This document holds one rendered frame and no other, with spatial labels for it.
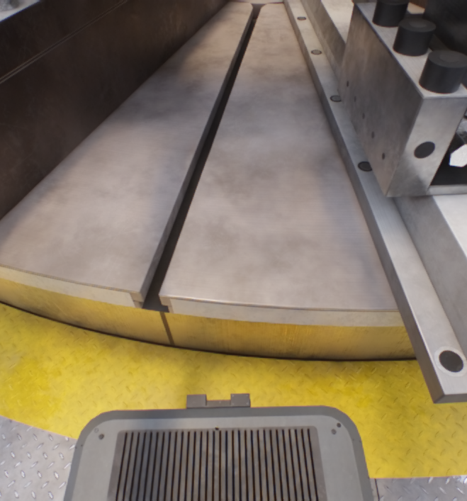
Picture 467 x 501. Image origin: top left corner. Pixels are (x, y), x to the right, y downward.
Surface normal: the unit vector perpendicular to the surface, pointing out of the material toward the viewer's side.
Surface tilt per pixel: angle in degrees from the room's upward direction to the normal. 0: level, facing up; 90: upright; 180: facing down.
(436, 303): 0
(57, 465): 0
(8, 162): 90
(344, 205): 0
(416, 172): 90
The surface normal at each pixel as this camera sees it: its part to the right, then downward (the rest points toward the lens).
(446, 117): 0.04, 0.77
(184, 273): -0.03, -0.64
